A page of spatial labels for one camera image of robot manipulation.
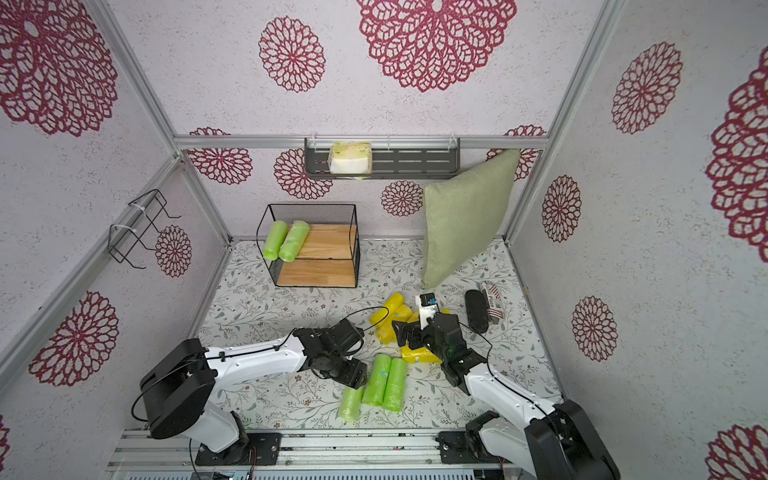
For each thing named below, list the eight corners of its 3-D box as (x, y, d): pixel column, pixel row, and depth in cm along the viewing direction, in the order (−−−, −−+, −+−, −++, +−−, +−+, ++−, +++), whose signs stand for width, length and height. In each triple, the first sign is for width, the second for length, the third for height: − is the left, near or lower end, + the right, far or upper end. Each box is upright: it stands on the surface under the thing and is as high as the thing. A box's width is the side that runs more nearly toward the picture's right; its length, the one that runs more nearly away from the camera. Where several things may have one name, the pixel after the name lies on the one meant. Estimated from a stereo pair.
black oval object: (471, 332, 97) (473, 327, 94) (463, 295, 106) (465, 290, 103) (491, 332, 97) (494, 327, 94) (482, 295, 106) (484, 290, 103)
